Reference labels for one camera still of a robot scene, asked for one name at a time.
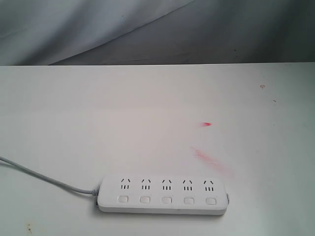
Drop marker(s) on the white five-outlet power strip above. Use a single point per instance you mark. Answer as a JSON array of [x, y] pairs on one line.
[[148, 194]]

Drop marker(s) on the grey backdrop cloth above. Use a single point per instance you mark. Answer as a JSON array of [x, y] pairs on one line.
[[130, 32]]

